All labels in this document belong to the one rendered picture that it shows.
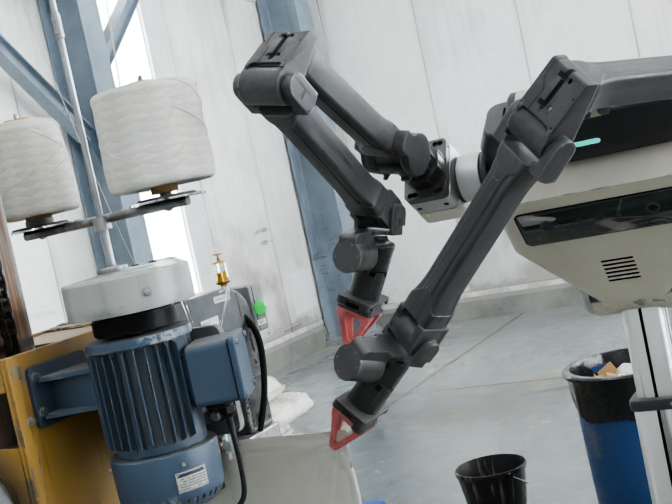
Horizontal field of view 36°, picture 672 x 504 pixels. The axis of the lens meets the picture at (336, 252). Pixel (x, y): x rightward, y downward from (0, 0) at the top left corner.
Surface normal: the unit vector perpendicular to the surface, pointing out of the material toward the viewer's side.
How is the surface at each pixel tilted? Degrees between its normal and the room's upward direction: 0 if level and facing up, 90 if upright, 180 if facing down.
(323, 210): 90
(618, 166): 40
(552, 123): 72
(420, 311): 78
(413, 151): 104
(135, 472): 91
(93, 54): 90
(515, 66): 90
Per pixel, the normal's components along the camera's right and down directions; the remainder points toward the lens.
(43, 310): 0.87, -0.16
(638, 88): 0.49, 0.60
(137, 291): 0.29, 0.00
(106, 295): -0.11, 0.07
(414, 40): -0.44, 0.15
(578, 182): -0.44, -0.66
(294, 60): 0.83, 0.10
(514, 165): -0.77, -0.01
